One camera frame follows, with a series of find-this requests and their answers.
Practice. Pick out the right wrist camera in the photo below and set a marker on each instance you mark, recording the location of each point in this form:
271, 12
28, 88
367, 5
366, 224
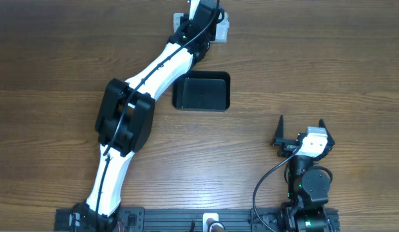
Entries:
313, 141

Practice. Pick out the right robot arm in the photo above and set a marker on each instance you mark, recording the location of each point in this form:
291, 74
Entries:
310, 187

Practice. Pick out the white test tube rack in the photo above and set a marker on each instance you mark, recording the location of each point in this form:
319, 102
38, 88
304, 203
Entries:
222, 30

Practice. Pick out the mounting rail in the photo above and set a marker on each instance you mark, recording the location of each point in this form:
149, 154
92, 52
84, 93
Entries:
173, 219

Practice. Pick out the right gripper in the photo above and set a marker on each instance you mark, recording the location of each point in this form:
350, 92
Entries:
287, 146

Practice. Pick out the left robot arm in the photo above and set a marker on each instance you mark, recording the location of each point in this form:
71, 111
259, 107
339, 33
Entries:
167, 67

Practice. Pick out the black tray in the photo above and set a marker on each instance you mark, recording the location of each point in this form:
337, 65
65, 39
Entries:
202, 93

